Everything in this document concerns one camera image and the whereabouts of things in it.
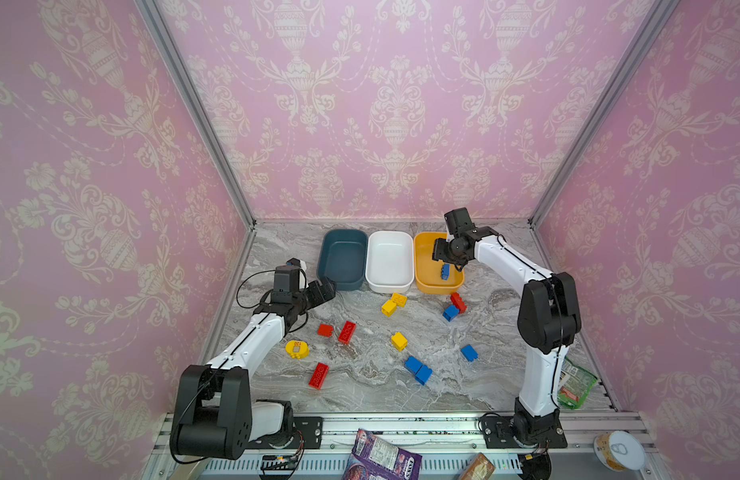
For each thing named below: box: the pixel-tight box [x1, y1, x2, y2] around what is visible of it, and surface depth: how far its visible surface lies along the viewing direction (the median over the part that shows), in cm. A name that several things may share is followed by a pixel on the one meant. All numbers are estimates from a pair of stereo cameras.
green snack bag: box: [557, 356, 598, 410], surface depth 82 cm
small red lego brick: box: [317, 324, 334, 337], surface depth 94 cm
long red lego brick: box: [308, 362, 329, 390], surface depth 83 cm
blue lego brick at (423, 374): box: [415, 364, 433, 386], surface depth 83 cm
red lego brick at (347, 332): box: [338, 320, 357, 345], surface depth 91 cm
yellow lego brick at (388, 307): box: [381, 299, 397, 317], surface depth 97 cm
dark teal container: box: [318, 229, 369, 291], surface depth 111 cm
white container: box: [365, 231, 415, 294], surface depth 111 cm
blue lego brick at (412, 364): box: [404, 356, 423, 374], surface depth 87 cm
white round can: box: [594, 430, 647, 471], surface depth 69 cm
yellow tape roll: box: [286, 340, 310, 360], surface depth 88 cm
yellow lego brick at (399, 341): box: [391, 332, 409, 352], surface depth 89 cm
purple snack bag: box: [343, 428, 423, 480], surface depth 70 cm
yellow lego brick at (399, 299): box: [392, 292, 409, 308], surface depth 99 cm
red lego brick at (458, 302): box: [450, 292, 467, 314], surface depth 99 cm
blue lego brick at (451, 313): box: [442, 304, 460, 322], surface depth 96 cm
